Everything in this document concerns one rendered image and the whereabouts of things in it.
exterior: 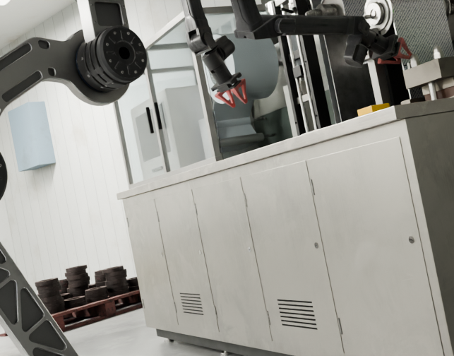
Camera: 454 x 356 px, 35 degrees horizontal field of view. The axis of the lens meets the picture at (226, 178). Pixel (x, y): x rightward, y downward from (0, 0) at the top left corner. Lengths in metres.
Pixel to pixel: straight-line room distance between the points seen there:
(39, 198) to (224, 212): 5.57
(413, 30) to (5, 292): 1.56
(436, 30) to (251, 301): 1.30
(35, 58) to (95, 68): 0.14
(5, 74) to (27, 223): 7.13
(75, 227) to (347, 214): 5.83
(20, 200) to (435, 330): 7.22
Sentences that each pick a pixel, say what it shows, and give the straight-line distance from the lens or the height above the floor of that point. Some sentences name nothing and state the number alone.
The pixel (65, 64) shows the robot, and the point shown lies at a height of 1.14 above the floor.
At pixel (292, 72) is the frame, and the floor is 1.16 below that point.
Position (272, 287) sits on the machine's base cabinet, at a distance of 2.87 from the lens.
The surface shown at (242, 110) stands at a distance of 3.29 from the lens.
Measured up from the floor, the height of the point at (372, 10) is 1.26.
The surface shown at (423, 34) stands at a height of 1.15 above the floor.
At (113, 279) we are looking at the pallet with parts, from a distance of 6.12.
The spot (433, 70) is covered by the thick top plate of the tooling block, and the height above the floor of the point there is 1.00.
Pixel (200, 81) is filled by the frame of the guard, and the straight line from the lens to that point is 3.22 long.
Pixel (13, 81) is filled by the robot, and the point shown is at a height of 1.10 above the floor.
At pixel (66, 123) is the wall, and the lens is 7.86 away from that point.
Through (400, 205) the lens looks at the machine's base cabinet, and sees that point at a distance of 2.15.
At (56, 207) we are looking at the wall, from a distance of 8.22.
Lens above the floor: 0.73
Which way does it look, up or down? 2 degrees up
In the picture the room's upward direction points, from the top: 11 degrees counter-clockwise
